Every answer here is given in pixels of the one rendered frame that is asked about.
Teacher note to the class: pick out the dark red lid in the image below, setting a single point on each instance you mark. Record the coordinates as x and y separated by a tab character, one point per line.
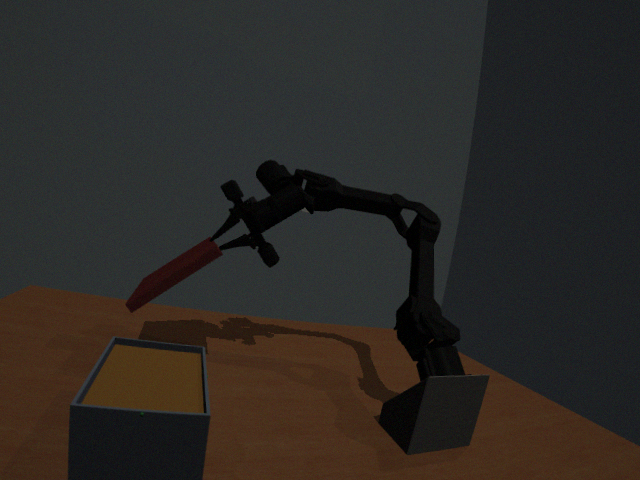
173	272

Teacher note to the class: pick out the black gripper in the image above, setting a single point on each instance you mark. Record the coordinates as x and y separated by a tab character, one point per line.
264	215

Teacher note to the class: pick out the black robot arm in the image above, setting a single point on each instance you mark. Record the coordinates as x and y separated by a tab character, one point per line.
419	319

